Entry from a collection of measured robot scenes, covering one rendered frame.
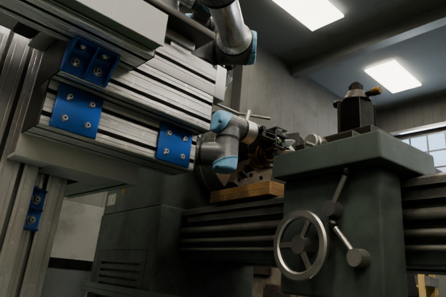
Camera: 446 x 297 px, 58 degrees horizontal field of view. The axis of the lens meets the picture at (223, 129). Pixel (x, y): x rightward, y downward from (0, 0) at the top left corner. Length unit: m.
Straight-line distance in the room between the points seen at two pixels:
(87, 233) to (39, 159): 4.09
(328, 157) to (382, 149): 0.13
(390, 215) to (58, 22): 0.72
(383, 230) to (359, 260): 0.08
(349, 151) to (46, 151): 0.62
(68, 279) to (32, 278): 3.12
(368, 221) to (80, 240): 4.26
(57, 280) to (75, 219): 0.98
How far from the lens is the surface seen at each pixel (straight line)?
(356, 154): 0.86
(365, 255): 0.85
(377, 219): 0.86
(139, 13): 0.75
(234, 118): 1.25
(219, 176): 1.51
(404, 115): 10.16
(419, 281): 5.65
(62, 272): 4.08
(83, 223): 4.92
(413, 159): 0.94
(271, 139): 1.32
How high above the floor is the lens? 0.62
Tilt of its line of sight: 21 degrees up
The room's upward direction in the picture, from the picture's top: 5 degrees clockwise
